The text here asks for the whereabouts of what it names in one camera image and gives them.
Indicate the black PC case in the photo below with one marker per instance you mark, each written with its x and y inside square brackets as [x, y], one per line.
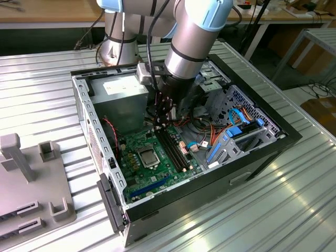
[189, 207]

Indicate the grey power supply unit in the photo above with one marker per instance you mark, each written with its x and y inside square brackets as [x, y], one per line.
[118, 110]

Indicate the grey parts rack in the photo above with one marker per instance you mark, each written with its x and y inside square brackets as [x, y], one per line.
[39, 183]

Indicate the blue expansion slot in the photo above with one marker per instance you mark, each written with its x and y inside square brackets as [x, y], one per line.
[150, 187]

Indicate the wooden desk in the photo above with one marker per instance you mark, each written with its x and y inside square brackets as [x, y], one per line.
[278, 15]

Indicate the blue plastic rail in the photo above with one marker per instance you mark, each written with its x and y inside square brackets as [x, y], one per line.
[214, 151]

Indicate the black camera bracket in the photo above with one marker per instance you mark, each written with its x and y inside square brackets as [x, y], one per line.
[158, 68]

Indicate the white metal table frame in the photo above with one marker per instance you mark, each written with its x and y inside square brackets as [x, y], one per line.
[324, 36]

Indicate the white label sticker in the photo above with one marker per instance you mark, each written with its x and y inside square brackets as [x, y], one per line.
[214, 165]

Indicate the grey metal drive cage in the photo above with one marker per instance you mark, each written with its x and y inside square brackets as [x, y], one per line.
[214, 102]

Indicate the white box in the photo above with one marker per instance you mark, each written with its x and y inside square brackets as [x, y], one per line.
[252, 10]

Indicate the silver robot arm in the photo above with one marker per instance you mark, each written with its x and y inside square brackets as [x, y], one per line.
[189, 39]

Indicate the green motherboard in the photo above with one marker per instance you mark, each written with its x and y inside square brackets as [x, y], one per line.
[157, 178]

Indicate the large brown cardboard box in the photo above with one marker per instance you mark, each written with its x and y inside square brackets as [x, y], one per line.
[315, 60]

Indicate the black RAM slot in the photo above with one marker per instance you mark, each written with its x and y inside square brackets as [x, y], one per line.
[176, 149]
[172, 151]
[179, 148]
[169, 152]

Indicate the dark RAM stick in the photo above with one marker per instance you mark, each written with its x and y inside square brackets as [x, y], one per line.
[9, 218]
[9, 234]

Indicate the small cardboard box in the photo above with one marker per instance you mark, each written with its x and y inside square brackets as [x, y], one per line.
[323, 110]

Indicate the black tripod leg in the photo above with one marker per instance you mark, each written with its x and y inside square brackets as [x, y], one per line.
[258, 21]

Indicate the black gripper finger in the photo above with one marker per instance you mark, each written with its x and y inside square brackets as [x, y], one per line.
[159, 110]
[168, 110]

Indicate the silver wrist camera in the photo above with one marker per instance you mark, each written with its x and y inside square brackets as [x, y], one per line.
[144, 74]

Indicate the grey perforated disk bay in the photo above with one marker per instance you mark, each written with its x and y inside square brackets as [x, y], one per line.
[235, 153]

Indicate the blue disk carrier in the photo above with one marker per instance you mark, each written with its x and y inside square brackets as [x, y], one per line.
[235, 131]

